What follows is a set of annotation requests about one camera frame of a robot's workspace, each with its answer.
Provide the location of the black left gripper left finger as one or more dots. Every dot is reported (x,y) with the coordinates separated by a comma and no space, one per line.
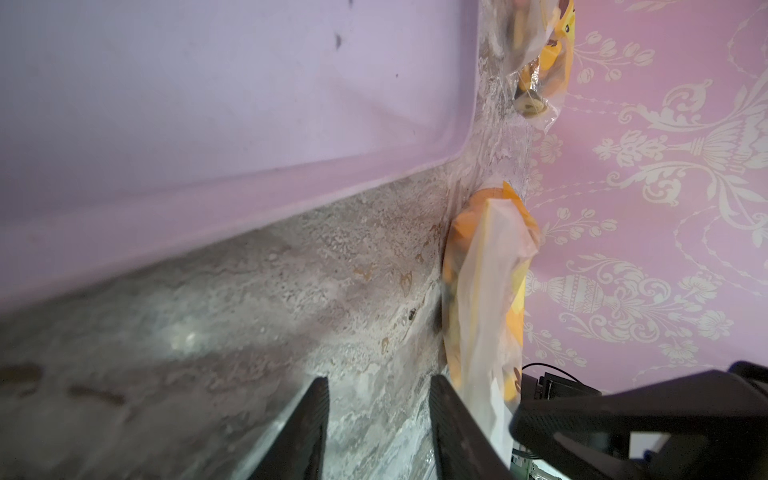
(298,450)

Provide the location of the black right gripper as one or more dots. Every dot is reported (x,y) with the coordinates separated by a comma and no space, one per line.
(744,420)

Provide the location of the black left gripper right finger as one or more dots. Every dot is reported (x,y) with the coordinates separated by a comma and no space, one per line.
(461,450)

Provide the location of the ziploc bag with yellow chick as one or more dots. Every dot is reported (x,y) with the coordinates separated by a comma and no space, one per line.
(489,249)

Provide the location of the lilac plastic tray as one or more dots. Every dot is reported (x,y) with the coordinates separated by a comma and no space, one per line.
(132,131)

